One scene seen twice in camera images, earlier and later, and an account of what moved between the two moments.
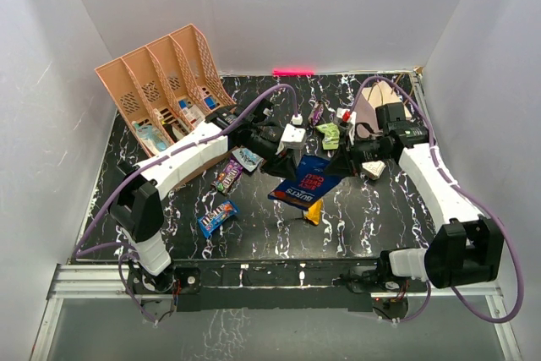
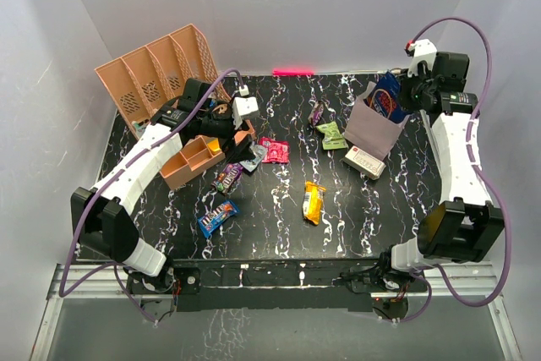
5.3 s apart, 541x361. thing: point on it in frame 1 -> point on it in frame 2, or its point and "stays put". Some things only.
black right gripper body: (370, 150) -> (414, 90)
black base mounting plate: (210, 285) stays put
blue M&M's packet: (217, 216) stays put
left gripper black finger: (280, 166) -> (239, 153)
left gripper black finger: (286, 166) -> (243, 151)
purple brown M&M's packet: (228, 176) stays put
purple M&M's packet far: (318, 110) stays put
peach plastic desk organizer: (163, 90) stays put
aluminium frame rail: (79, 281) stays put
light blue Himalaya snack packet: (247, 159) stays put
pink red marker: (292, 71) stays put
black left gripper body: (262, 144) -> (218, 126)
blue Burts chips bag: (309, 184) -> (386, 98)
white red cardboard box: (374, 168) stays put
